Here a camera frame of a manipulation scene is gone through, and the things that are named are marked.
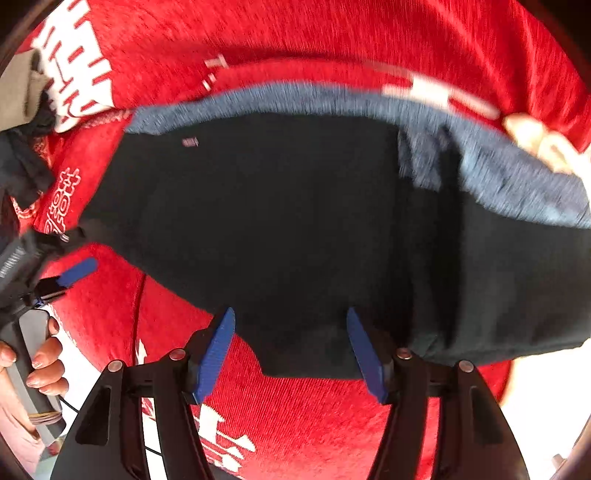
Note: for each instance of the red floral cloth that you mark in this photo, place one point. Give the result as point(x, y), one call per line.
point(25, 210)

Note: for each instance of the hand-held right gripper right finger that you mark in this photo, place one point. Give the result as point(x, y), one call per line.
point(367, 355)

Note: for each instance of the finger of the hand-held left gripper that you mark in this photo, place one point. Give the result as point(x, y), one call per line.
point(78, 272)
point(63, 237)

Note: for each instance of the person's left hand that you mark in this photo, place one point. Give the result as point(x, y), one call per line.
point(48, 364)

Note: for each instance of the person's left forearm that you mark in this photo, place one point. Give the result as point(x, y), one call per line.
point(14, 424)

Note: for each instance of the cream cloth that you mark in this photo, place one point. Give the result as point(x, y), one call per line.
point(545, 143)

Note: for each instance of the black pants with floral stripe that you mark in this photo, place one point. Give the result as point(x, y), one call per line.
point(277, 221)

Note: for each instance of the grey folded cloth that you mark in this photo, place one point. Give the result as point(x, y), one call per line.
point(18, 92)

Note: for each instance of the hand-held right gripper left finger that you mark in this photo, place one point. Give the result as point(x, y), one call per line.
point(213, 355)

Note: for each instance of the dark navy cloth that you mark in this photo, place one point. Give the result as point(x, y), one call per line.
point(23, 161)

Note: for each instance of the red printed blanket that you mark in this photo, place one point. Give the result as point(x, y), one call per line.
point(277, 37)

